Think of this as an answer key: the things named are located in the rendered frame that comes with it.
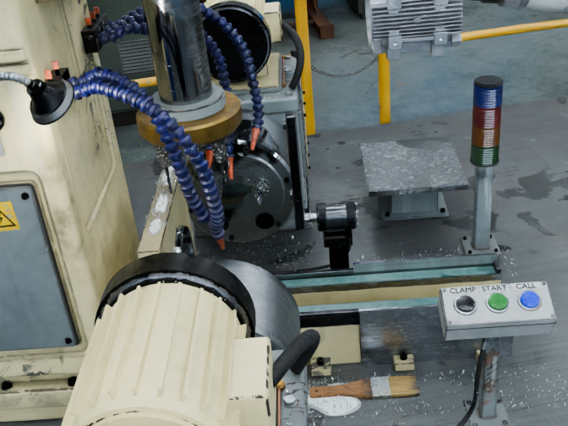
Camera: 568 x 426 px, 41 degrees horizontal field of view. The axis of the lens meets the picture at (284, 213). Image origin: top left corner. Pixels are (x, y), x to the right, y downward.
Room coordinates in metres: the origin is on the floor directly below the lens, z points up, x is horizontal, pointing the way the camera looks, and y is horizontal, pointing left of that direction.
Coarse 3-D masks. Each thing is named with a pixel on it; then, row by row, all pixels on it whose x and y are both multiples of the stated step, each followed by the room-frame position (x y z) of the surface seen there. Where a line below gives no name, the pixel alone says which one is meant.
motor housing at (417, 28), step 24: (384, 0) 1.66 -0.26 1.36; (408, 0) 1.64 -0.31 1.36; (432, 0) 1.65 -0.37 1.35; (456, 0) 1.65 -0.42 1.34; (384, 24) 1.64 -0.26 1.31; (408, 24) 1.64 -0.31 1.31; (432, 24) 1.65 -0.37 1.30; (456, 24) 1.63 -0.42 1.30; (384, 48) 1.69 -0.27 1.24; (408, 48) 1.68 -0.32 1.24
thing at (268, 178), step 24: (264, 120) 1.56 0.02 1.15; (240, 144) 1.43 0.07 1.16; (264, 144) 1.44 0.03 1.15; (192, 168) 1.44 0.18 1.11; (216, 168) 1.43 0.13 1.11; (240, 168) 1.43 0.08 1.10; (264, 168) 1.43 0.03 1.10; (288, 168) 1.43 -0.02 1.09; (240, 192) 1.43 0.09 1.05; (264, 192) 1.39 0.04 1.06; (288, 192) 1.43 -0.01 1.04; (192, 216) 1.44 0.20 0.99; (240, 216) 1.43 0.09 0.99; (264, 216) 1.42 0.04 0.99; (288, 216) 1.43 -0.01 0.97; (240, 240) 1.43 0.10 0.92
